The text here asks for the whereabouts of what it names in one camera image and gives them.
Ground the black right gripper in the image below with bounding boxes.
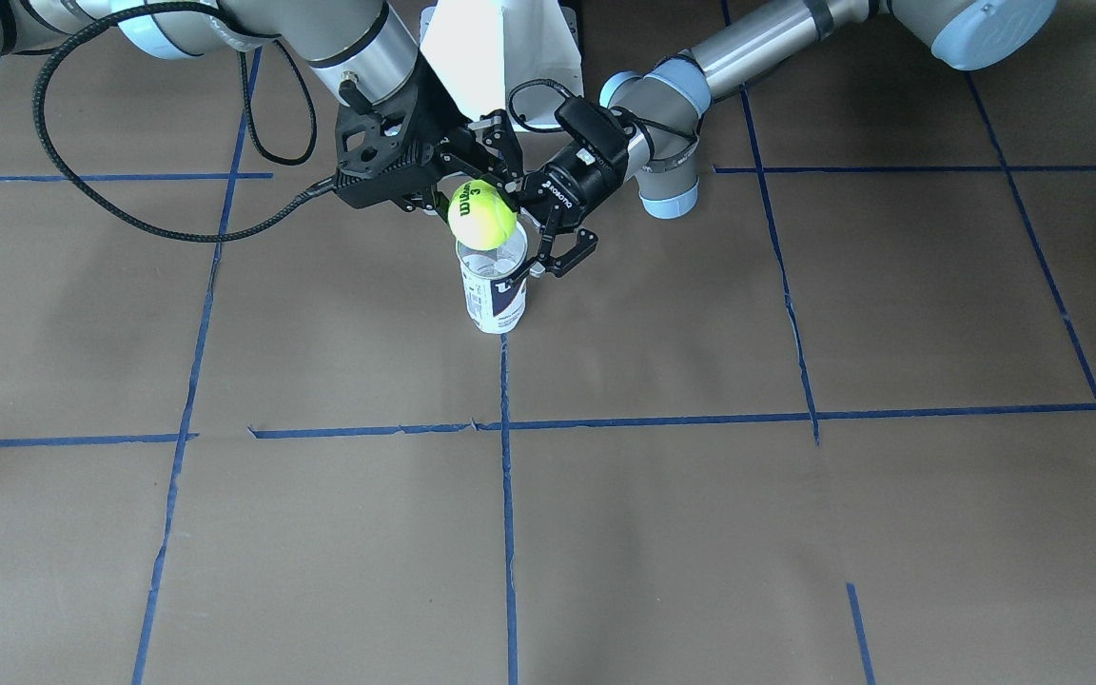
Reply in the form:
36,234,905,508
358,57,496,218

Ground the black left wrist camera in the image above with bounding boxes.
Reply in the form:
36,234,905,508
553,98,630,167

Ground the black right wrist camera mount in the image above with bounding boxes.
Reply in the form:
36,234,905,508
334,106,449,209

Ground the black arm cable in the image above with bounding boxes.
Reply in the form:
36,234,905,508
506,80,587,134
32,0,359,244

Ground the yellow Wilson tennis ball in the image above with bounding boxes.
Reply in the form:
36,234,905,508
447,179,517,251

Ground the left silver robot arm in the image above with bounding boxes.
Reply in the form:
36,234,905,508
503,1,1057,281

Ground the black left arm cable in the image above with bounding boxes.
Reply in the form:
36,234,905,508
506,80,587,134

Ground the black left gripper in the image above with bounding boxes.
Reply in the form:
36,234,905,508
481,109,646,278

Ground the white pedestal column with base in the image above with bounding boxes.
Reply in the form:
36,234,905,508
419,1,584,122

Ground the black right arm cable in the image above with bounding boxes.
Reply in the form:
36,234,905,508
32,0,359,244

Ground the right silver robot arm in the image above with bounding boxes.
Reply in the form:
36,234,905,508
0,1,521,212

